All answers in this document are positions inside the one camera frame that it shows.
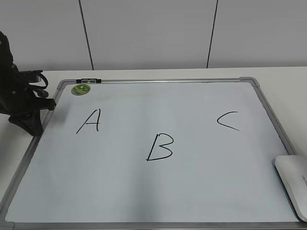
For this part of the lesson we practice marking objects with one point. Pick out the white board with grey frame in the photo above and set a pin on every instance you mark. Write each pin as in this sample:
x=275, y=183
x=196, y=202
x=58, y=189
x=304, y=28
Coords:
x=154, y=154

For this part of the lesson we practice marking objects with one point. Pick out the round green magnet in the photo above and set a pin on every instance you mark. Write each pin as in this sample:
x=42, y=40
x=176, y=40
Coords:
x=80, y=89

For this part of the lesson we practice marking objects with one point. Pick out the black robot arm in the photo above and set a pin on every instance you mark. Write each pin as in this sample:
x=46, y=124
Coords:
x=7, y=58

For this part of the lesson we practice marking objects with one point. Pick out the black clip on board frame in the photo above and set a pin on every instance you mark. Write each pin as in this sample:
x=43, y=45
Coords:
x=88, y=81

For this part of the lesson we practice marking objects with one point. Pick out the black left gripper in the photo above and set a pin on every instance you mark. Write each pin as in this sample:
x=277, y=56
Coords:
x=18, y=99

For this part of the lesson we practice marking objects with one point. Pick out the white board eraser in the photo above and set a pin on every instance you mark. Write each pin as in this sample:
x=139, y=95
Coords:
x=292, y=170

